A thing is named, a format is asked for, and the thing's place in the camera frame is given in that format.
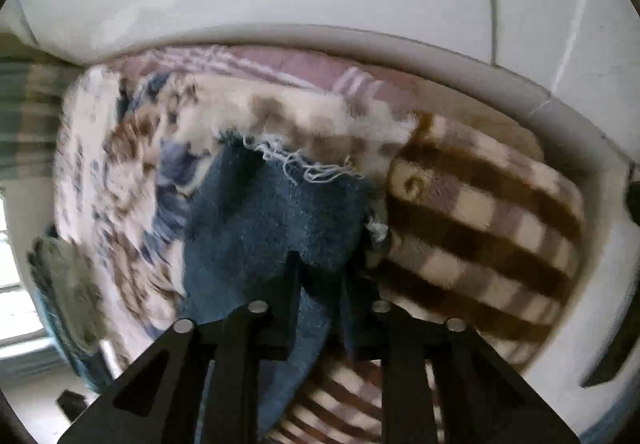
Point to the pink checked bed sheet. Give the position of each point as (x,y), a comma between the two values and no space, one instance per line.
(310,69)

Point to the floral printed blanket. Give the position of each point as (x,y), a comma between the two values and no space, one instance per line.
(130,164)

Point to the blue denim pants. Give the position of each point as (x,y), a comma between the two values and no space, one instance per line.
(260,219)

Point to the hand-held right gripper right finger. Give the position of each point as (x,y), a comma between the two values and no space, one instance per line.
(361,284)

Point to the grey fluffy cloth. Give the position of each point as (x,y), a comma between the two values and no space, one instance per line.
(67,289)

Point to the brown striped fleece blanket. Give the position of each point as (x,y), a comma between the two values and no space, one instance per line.
(480,234)

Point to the green striped curtain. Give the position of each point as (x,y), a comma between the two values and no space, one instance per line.
(30,114)

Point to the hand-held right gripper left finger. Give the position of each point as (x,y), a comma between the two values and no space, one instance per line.
(289,284)

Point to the window frame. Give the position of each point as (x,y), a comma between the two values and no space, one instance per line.
(20,304)

